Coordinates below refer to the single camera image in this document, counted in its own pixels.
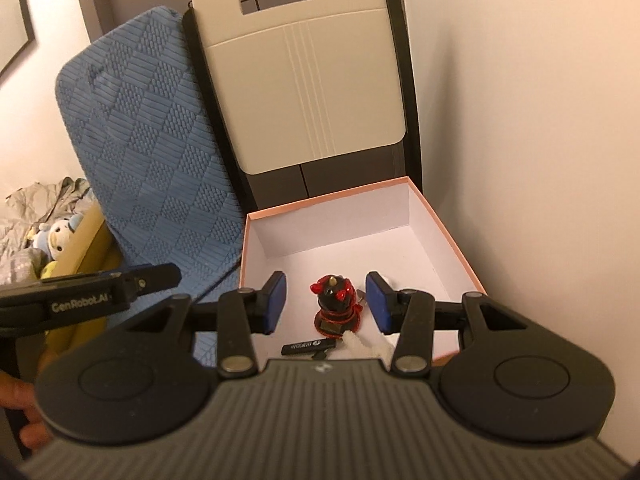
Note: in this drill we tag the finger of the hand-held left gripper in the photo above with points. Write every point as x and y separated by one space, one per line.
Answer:
155 277

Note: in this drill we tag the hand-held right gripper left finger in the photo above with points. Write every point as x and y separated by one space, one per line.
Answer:
275 302

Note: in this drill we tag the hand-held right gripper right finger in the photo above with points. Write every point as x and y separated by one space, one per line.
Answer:
377 305

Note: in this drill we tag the red and black figurine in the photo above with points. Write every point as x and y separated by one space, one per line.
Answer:
334 305

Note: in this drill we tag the black usb stick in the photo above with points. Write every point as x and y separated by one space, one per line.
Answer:
307 347

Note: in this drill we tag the pink cardboard box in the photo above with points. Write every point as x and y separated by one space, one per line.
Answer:
350 240

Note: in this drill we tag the person's left hand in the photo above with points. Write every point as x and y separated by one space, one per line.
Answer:
22 400

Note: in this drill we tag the yellow cushion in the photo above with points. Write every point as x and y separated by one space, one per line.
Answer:
80 255

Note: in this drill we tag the blue and white plush toy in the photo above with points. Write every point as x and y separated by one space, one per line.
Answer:
57 237

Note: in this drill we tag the grey crumpled cloth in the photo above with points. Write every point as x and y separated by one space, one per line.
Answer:
30 210

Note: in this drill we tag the blue textured mat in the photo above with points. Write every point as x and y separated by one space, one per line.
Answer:
150 160

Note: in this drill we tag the white and black air purifier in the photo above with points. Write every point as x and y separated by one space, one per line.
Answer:
310 85

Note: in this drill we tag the framed wall picture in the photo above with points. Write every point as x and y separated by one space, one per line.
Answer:
15 10

